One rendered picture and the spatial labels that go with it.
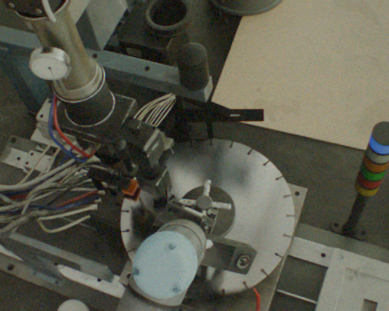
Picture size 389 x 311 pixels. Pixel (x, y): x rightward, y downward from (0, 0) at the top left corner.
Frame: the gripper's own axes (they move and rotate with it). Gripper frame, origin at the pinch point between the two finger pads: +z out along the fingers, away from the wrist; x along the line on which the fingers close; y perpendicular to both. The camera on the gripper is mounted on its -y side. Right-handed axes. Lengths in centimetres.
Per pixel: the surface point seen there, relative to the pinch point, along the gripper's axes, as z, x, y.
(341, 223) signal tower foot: 25.9, -7.5, -25.5
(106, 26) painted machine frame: -9.6, -25.1, 28.8
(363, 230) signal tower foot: 25.0, -8.3, -30.4
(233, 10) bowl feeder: 56, -46, 20
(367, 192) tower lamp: 4.7, -16.9, -23.6
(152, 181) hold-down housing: -11.1, -5.0, 11.1
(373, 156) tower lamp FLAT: -5.9, -23.2, -19.9
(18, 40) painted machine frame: 15, -16, 54
